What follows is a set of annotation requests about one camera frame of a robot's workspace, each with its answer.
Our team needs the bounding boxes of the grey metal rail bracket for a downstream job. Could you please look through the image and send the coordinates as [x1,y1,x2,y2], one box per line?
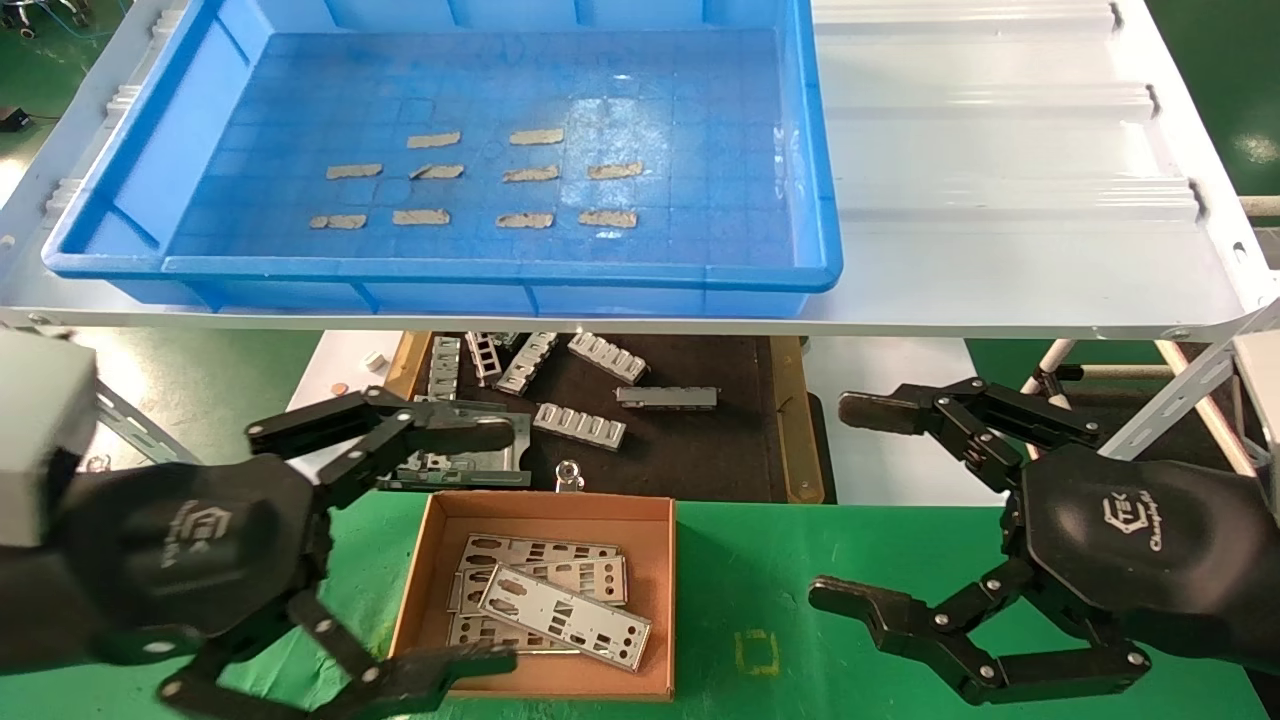
[376,452,446,491]

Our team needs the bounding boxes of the white metal shelf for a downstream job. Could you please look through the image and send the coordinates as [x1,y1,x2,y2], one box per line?
[0,0,1280,341]

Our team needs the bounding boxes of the long grey metal bar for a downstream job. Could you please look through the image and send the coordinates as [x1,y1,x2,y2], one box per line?
[615,385,721,411]

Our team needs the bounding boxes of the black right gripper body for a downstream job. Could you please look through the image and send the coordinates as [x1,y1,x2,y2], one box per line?
[1004,444,1280,673]

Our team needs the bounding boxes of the wood-framed black tray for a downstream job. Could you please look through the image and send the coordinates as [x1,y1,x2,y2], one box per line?
[348,330,826,504]

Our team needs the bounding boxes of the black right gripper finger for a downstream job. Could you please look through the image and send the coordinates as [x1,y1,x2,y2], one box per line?
[839,379,1102,492]
[809,564,1152,707]

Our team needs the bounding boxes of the shallow cardboard box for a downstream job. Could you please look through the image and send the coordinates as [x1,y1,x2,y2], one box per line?
[385,490,678,701]

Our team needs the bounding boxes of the large grey metal plate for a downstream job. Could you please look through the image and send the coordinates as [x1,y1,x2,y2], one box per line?
[395,398,534,491]

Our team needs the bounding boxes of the blue plastic tray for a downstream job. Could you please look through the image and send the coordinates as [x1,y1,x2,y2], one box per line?
[42,0,844,319]

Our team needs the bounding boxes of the ribbed grey metal bracket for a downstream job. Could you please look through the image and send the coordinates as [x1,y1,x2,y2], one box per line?
[568,332,651,386]
[533,403,629,451]

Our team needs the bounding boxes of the green table cloth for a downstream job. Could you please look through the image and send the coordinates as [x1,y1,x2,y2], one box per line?
[0,483,1271,720]

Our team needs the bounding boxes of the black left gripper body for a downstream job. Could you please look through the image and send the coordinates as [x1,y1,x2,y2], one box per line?
[0,455,332,677]

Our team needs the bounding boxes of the silver slotted shield plate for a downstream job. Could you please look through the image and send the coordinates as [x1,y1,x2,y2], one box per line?
[450,556,629,615]
[478,562,654,674]
[447,612,583,655]
[463,534,621,567]

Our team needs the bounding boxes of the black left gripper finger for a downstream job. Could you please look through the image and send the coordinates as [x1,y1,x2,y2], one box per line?
[246,386,514,512]
[159,589,519,720]

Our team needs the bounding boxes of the black rack mat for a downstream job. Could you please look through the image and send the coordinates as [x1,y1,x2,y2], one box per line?
[1085,382,1241,469]

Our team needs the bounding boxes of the white perforated shelf leg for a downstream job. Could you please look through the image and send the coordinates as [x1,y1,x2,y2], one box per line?
[1098,335,1253,461]
[0,318,206,469]

